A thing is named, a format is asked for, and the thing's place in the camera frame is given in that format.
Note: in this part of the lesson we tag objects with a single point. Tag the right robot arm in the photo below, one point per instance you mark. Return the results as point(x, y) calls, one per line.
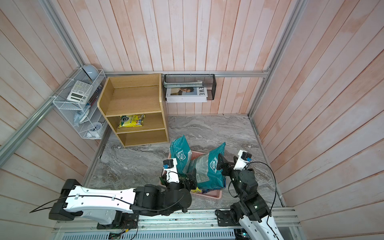
point(250, 214)

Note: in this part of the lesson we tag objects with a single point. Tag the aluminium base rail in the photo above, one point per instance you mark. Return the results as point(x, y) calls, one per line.
point(284, 224)

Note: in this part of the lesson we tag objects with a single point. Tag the teal orange bag front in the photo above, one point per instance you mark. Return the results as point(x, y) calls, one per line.
point(207, 175)

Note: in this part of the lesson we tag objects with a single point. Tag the teal orange bag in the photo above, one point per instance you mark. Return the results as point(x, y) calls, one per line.
point(181, 151)
point(207, 175)

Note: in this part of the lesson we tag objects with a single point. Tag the wooden three-tier shelf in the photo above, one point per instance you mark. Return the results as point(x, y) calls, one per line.
point(136, 95)

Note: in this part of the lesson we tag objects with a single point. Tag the pink plastic basket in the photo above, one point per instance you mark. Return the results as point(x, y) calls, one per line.
point(215, 194)

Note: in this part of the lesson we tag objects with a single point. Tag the white wire mesh rack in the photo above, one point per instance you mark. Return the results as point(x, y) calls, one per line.
point(68, 109)

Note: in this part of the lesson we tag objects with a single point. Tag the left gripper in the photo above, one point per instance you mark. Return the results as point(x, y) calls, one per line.
point(192, 179)

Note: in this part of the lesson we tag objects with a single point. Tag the light blue cloth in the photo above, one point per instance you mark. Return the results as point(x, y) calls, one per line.
point(81, 115)

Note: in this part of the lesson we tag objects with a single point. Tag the white hardcover book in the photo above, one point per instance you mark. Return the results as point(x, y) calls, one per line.
point(187, 95)

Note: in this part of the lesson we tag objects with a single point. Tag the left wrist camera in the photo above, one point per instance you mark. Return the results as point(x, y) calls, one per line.
point(171, 172)

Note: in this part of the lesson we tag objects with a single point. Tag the white calculator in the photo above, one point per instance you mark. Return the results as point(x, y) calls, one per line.
point(79, 92)

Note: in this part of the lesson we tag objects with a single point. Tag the yellow fertilizer bag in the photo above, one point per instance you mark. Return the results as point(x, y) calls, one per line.
point(131, 121)
point(197, 191)

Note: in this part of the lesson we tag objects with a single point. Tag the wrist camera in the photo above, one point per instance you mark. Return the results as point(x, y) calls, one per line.
point(244, 158)
point(171, 172)

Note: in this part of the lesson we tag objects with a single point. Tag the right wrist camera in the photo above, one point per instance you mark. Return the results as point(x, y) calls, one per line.
point(244, 158)

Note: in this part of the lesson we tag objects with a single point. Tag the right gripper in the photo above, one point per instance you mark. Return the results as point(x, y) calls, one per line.
point(224, 166)

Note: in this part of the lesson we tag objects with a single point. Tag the black mesh wall shelf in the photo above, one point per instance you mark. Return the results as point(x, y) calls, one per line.
point(207, 81)

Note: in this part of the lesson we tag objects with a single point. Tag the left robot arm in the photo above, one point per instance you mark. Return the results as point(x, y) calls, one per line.
point(104, 205)

